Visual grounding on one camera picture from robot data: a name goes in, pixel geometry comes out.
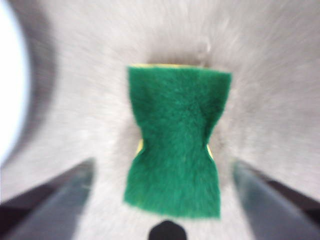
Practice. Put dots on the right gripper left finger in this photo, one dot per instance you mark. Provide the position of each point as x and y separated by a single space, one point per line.
50 207

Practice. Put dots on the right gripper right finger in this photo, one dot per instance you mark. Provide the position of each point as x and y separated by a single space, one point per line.
272 210

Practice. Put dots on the yellow sponge with green scourer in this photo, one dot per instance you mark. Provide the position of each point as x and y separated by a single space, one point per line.
175 140

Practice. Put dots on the blue round plate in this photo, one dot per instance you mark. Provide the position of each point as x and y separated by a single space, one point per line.
10 75

